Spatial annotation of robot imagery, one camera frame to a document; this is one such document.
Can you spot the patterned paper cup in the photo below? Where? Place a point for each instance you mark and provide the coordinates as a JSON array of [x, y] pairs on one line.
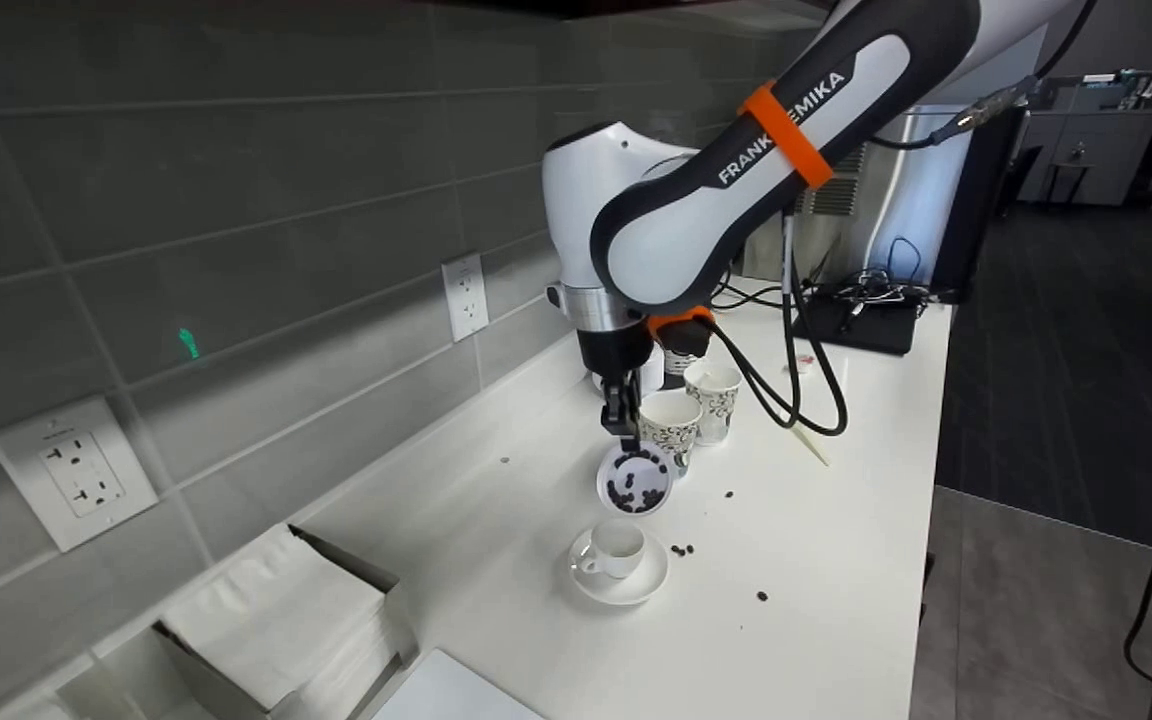
[[718, 402], [677, 434]]

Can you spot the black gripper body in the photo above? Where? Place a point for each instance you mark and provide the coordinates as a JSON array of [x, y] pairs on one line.
[[613, 355]]

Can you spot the black tall cabinet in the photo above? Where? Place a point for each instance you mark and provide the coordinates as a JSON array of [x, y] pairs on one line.
[[980, 200]]

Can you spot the white napkin dispenser box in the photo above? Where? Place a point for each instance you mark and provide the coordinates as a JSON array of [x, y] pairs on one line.
[[268, 622]]

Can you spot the white wall outlet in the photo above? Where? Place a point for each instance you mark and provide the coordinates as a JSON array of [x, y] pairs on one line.
[[69, 473], [465, 296]]

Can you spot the white tea cup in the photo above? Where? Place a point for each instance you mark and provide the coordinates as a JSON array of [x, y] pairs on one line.
[[617, 544]]

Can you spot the white flat tray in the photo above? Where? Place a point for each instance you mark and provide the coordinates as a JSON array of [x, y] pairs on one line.
[[449, 688]]

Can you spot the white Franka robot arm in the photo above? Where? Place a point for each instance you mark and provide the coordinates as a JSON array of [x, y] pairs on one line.
[[761, 147]]

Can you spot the dark coffee bean heap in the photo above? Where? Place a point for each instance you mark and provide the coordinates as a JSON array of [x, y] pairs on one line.
[[638, 483]]

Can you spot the cream plastic spoon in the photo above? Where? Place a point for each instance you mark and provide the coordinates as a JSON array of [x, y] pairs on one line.
[[810, 448]]

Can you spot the black device on counter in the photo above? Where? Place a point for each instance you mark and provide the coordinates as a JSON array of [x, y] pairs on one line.
[[877, 324]]

